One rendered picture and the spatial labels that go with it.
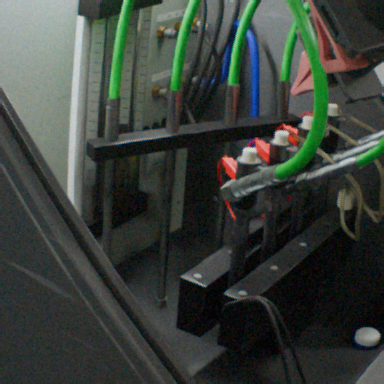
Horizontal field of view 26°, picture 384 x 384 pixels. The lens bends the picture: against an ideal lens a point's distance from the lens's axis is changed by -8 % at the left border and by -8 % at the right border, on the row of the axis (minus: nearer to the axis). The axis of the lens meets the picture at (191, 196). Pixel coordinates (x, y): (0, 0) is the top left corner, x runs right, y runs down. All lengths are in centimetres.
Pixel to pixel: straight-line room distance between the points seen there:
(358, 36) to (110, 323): 33
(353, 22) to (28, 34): 56
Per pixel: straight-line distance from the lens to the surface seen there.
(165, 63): 133
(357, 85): 89
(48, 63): 111
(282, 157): 108
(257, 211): 103
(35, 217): 75
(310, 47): 78
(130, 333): 73
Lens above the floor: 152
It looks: 25 degrees down
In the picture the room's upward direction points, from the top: 5 degrees clockwise
